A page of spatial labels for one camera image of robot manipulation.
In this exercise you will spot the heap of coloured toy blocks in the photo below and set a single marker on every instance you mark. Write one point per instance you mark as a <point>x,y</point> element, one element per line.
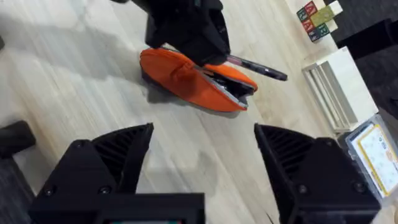
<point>317,19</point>

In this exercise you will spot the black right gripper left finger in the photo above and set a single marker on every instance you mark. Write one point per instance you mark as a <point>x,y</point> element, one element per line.
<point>81,174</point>

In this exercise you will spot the black pen with pink end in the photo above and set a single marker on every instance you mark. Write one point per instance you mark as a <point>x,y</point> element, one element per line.
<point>261,69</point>

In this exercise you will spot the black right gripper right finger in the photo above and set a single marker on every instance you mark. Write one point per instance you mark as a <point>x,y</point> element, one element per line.
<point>323,180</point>

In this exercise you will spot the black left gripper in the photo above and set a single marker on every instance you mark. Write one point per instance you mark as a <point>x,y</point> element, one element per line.
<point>174,7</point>

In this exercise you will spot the clear box with yellow label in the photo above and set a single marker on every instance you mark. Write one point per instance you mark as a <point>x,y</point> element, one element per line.
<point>374,155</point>

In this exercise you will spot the orange soft zip bag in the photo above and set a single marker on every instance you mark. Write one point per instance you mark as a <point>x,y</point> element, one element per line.
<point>186,81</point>

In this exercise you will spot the white slatted box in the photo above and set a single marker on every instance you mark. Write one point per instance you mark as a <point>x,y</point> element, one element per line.
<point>339,90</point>

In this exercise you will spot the black rail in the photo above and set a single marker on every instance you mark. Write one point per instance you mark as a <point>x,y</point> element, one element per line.
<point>15,138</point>

